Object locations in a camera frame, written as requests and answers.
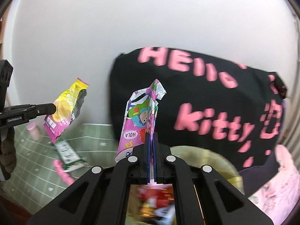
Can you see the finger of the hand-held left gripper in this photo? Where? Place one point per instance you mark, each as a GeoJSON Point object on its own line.
{"type": "Point", "coordinates": [42, 109]}

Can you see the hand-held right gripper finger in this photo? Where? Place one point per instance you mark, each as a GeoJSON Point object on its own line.
{"type": "Point", "coordinates": [154, 154]}
{"type": "Point", "coordinates": [148, 154]}

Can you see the yellow chips packet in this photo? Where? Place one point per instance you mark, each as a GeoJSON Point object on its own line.
{"type": "Point", "coordinates": [63, 107]}

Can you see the pink cartoon snack packet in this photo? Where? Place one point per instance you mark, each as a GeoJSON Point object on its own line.
{"type": "Point", "coordinates": [138, 121]}

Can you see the yellow-green plastic trash bag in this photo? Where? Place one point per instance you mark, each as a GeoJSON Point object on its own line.
{"type": "Point", "coordinates": [206, 161]}

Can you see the person's left hand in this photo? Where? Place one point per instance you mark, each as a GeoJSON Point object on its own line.
{"type": "Point", "coordinates": [8, 157]}

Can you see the small pink bottle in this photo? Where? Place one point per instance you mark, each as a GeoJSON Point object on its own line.
{"type": "Point", "coordinates": [33, 131]}

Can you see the red snack packet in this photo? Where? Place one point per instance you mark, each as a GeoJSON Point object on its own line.
{"type": "Point", "coordinates": [154, 194]}

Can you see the green and white packet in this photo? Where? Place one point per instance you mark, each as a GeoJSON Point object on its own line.
{"type": "Point", "coordinates": [69, 155]}

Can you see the green grid mat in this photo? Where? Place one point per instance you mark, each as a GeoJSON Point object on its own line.
{"type": "Point", "coordinates": [35, 164]}

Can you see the pink twisted soft item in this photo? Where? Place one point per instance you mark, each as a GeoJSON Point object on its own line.
{"type": "Point", "coordinates": [63, 172]}

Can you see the black pillow with pink print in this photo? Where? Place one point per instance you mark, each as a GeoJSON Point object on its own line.
{"type": "Point", "coordinates": [199, 103]}

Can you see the pink floral blanket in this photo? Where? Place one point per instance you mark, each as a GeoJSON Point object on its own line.
{"type": "Point", "coordinates": [279, 187]}

